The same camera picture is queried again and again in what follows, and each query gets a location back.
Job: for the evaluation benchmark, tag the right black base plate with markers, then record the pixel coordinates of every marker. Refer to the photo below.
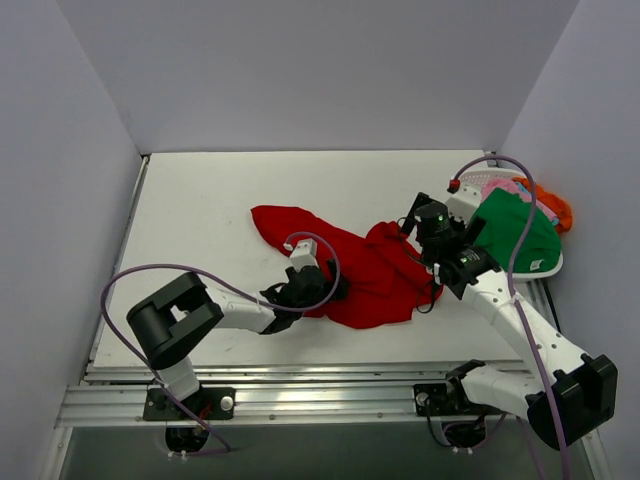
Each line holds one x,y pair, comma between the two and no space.
433,399

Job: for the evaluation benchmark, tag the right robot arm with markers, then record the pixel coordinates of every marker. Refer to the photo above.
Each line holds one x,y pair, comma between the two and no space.
567,393

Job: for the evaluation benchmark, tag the aluminium rail frame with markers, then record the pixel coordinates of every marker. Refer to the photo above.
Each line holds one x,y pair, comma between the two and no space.
322,372

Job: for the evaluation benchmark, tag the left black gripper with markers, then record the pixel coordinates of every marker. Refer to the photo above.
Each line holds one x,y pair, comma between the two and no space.
315,281

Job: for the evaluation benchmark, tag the orange t-shirt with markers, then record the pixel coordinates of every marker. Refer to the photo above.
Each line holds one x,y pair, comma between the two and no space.
556,203

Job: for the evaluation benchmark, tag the light blue t-shirt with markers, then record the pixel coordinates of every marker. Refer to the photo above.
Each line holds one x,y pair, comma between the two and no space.
526,196

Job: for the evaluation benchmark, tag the green t-shirt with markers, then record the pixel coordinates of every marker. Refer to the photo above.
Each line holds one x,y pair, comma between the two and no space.
506,217

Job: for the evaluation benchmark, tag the red t-shirt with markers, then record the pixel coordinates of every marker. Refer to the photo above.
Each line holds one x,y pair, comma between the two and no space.
386,284

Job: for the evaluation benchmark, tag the pink t-shirt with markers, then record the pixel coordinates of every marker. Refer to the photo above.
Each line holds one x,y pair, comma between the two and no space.
500,184

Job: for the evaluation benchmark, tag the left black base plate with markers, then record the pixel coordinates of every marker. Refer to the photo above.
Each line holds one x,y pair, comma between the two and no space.
209,403

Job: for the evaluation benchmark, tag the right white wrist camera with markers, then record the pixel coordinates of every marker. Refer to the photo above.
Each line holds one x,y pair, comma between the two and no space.
463,201

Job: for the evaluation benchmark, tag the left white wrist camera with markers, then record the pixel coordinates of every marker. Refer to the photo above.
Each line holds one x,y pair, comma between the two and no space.
303,254

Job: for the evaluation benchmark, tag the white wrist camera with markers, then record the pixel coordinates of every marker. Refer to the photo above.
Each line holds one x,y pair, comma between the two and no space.
303,254
463,201

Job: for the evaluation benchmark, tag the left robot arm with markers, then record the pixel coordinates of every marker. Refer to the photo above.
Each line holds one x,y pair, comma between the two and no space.
171,322

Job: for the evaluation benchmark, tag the white laundry basket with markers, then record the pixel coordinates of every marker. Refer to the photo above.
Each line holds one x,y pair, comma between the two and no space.
480,178

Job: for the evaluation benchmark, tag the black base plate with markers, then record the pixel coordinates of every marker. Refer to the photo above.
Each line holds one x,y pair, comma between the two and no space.
433,399
209,403

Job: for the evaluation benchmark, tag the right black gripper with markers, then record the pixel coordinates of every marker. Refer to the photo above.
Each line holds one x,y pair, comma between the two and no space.
417,213

